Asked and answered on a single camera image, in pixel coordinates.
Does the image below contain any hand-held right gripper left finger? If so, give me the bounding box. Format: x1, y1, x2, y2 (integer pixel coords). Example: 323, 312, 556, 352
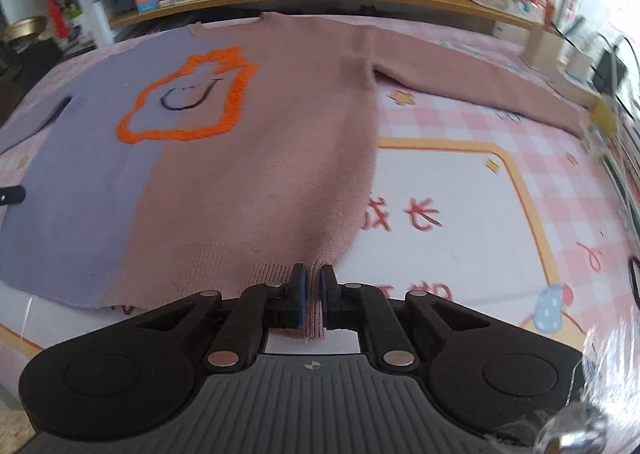
100, 263, 307, 370

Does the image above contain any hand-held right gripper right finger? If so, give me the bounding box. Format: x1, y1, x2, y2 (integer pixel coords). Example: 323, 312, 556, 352
320, 264, 526, 372

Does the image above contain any purple and pink sweater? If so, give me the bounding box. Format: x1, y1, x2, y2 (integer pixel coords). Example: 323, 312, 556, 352
0, 11, 608, 342

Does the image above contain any gold metal bowl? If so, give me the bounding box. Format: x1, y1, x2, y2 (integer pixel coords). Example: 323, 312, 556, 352
4, 15, 48, 42

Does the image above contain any pink checkered printed tablecloth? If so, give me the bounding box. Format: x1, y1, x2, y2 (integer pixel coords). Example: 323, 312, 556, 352
0, 14, 640, 454

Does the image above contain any red bottle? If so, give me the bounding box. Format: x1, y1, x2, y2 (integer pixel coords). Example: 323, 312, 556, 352
42, 0, 66, 40

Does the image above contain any clear plastic sheet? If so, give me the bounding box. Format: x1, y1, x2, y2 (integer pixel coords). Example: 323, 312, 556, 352
537, 319, 640, 454

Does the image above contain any wooden desk holder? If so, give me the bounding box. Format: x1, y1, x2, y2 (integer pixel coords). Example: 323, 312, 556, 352
520, 24, 601, 105

